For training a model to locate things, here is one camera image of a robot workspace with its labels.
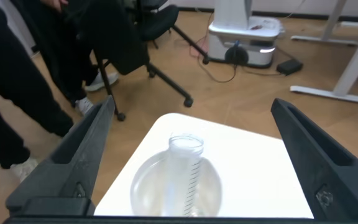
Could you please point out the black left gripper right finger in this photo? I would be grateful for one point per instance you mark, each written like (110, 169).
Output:
(328, 174)

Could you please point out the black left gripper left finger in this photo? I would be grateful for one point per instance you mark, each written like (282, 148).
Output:
(70, 168)

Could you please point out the blue pigment test tube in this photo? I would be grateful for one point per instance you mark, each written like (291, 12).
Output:
(182, 174)

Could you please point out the blue white paper cup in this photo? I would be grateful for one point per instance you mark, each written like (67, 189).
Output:
(148, 186)

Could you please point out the white standing desk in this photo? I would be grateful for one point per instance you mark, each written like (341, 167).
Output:
(356, 68)

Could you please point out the person in black clothes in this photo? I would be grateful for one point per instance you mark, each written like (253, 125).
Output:
(5, 77)

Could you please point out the black power adapter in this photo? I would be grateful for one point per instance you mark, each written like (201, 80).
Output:
(289, 67)

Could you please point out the black office chair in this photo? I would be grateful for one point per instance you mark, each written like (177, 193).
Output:
(120, 40)

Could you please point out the white humanoid robot on base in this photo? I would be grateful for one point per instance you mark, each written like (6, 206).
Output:
(244, 31)

